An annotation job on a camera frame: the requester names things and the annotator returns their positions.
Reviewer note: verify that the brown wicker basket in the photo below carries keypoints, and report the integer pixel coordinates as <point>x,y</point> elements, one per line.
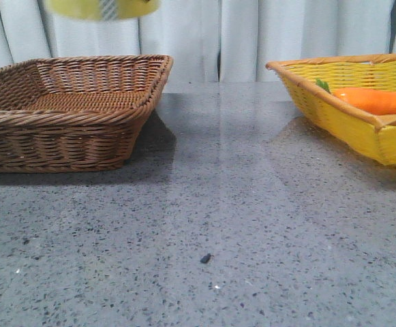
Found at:
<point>76,114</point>

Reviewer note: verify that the white curtain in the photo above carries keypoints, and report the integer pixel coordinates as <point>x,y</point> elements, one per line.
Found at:
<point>210,41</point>

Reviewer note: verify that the small black debris piece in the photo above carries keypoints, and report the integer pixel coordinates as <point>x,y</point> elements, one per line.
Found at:
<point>205,259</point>

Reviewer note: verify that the yellow tape roll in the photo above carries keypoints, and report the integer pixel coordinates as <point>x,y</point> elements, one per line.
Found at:
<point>95,10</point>

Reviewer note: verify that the orange toy carrot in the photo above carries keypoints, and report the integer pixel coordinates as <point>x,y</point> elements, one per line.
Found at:
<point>373,101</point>

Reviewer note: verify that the yellow woven basket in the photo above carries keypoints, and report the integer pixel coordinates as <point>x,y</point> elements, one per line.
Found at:
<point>311,81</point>

